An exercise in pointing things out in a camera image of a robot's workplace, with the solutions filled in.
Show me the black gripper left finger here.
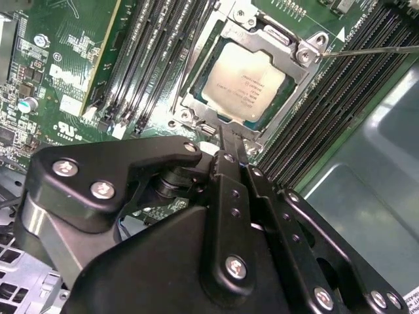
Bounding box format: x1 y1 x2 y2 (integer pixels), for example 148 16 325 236
19 126 260 304

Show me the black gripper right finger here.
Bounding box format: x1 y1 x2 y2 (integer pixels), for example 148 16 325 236
234 135 410 314

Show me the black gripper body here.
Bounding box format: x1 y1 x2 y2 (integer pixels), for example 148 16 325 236
62 209 308 314

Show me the metal socket cover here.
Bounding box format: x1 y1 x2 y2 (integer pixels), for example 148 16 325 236
178 18 312 150

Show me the silver CPU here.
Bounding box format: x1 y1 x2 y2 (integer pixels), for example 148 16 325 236
191 38 299 125

